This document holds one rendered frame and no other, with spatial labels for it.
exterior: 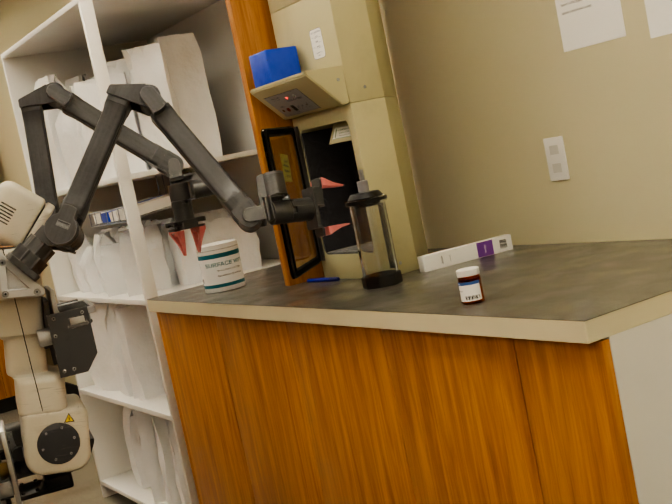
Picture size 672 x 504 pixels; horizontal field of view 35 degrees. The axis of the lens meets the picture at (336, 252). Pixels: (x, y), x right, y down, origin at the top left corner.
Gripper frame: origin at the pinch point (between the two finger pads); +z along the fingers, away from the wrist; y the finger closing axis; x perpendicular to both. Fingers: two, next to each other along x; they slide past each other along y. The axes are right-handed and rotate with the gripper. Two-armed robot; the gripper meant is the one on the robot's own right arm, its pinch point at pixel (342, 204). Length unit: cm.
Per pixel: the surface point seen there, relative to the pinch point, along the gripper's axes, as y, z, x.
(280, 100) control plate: 32.9, 0.2, 28.4
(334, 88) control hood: 30.7, 6.0, 6.6
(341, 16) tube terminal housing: 49, 11, 5
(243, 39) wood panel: 54, -3, 41
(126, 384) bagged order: -46, -15, 185
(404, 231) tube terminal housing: -8.1, 22.6, 11.3
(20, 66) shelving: 94, -31, 224
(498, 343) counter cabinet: -35, -5, -66
